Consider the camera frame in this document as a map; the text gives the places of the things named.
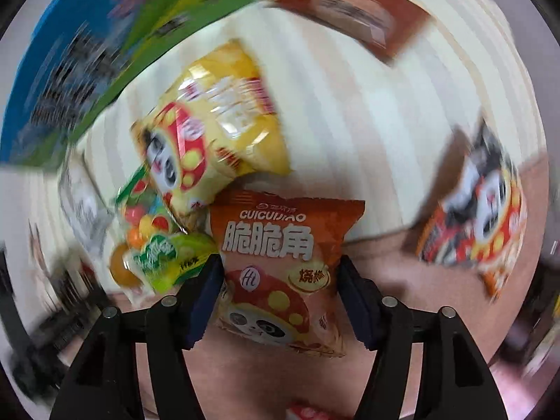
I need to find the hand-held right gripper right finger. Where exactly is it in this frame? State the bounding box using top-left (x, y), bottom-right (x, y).
top-left (337, 254), bottom-right (510, 420)

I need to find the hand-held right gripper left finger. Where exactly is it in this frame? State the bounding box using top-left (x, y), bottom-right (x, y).
top-left (49, 254), bottom-right (226, 420)

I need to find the orange snack bag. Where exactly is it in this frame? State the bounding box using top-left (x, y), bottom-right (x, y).
top-left (209, 190), bottom-right (366, 357)

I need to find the red and white snack packet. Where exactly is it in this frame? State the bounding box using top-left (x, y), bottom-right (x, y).
top-left (286, 400), bottom-right (333, 420)

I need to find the blue and green cardboard box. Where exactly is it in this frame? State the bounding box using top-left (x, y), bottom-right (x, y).
top-left (0, 0), bottom-right (259, 171)

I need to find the green fruit candy bag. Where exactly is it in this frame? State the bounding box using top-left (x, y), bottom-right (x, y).
top-left (114, 162), bottom-right (219, 296)

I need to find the red and black snack bag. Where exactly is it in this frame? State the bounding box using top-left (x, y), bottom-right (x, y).
top-left (415, 118), bottom-right (528, 302)

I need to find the yellow snack bag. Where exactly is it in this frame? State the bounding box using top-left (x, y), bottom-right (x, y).
top-left (130, 39), bottom-right (292, 217)

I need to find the striped cat print blanket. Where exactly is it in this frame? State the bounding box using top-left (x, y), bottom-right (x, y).
top-left (0, 0), bottom-right (552, 420)

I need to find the brown snack packet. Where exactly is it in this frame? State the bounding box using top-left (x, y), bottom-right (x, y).
top-left (267, 0), bottom-right (432, 64)

